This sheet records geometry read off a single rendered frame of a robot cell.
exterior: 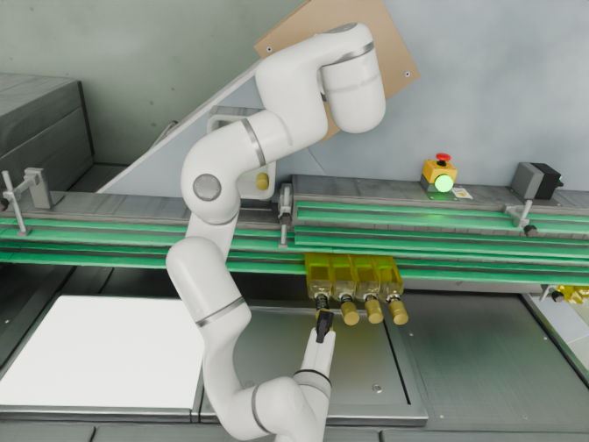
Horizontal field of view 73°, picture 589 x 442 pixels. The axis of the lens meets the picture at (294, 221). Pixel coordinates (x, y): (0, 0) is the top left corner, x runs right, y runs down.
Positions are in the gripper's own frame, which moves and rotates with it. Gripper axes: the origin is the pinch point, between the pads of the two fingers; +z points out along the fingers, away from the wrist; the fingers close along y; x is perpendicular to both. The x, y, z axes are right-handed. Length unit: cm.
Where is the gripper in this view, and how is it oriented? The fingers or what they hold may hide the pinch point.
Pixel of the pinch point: (324, 325)
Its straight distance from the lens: 89.2
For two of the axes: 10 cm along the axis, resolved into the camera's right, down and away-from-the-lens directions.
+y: 0.7, -8.5, -5.2
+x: -9.7, -1.7, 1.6
